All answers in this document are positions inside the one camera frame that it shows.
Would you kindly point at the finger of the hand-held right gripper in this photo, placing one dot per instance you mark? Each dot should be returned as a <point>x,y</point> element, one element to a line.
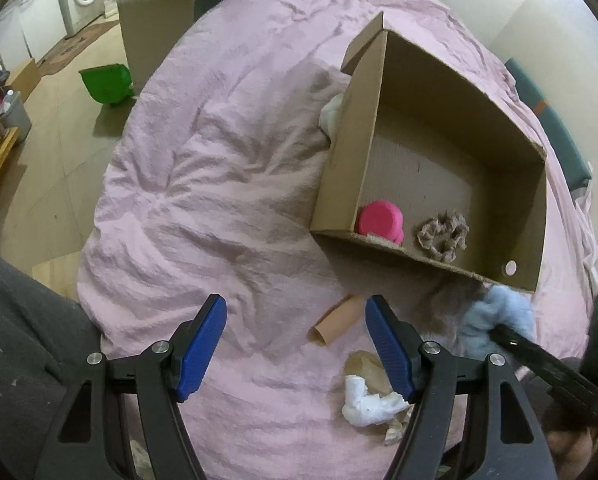
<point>554,367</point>

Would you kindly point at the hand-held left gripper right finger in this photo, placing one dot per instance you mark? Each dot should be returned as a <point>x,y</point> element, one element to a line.
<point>386,345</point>

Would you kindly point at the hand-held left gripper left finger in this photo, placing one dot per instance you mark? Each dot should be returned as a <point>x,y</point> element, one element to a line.
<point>201,345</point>

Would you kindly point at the light blue fluffy cloth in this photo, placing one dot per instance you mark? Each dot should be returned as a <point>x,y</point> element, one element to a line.
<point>504,310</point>

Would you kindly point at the brown cardboard box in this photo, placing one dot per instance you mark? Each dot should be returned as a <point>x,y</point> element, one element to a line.
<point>429,110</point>

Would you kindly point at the person's right hand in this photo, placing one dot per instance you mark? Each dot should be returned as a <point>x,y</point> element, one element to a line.
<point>571,452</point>

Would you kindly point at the beige crumpled paper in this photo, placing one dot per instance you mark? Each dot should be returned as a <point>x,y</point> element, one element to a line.
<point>366,367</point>

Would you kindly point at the cardboard tube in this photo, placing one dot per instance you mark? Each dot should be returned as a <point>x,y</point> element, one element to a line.
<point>335,322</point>

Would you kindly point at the white crumpled tissue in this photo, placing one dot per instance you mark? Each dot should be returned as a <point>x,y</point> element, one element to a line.
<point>366,405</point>

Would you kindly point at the grey furry cloth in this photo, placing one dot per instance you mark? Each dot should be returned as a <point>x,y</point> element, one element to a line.
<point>446,312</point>

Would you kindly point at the beige scrunchie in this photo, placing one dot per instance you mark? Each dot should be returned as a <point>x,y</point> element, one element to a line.
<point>441,237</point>

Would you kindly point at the pink blanket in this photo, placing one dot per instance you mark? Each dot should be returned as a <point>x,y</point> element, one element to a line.
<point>229,185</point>

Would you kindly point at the person's grey clothing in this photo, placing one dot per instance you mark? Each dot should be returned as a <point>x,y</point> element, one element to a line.
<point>24,360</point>

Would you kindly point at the teal headboard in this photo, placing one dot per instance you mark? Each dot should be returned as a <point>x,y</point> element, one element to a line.
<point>554,120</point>

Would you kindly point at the white cloth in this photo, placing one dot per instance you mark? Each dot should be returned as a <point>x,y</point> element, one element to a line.
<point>331,115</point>

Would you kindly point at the green dustpan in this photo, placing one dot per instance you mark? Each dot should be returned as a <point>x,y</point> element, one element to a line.
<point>106,82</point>

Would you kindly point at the grey bin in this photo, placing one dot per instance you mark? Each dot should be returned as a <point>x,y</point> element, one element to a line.
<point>15,117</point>

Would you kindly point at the grey laundry basket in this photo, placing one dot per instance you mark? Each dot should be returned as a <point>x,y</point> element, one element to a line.
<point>151,30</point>

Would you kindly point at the small cardboard box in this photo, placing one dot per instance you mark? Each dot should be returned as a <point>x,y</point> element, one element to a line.
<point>24,80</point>

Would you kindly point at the brown doormat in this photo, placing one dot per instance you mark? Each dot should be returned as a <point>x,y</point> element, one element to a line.
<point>74,47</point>

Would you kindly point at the white cabinet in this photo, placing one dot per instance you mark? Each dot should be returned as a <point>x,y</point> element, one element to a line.
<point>29,22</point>

